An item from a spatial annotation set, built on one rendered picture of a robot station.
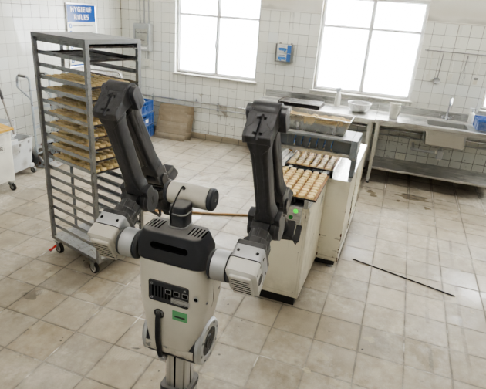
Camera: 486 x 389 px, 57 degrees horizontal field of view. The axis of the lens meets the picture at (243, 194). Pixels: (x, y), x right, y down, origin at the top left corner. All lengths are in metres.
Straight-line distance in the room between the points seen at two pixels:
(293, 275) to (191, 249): 2.16
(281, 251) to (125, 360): 1.29
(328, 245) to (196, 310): 2.71
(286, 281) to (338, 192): 0.89
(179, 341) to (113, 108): 0.73
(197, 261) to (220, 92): 6.20
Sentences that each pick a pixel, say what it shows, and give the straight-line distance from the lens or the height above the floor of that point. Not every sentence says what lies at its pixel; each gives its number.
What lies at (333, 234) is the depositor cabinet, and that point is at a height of 0.35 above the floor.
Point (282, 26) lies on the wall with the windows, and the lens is 6.97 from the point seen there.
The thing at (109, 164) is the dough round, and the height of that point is 0.87.
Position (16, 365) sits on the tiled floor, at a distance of 3.18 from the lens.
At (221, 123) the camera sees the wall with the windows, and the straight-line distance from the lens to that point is 7.45.
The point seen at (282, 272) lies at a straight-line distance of 3.39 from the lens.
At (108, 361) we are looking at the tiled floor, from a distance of 3.07.
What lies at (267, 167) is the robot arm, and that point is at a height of 1.69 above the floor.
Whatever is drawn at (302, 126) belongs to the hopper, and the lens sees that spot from 3.75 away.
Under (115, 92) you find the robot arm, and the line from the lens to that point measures 1.33.
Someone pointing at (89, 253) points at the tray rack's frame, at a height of 0.15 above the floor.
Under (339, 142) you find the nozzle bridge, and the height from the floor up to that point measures 1.13.
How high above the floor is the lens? 2.07
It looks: 22 degrees down
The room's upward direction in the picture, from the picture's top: 4 degrees clockwise
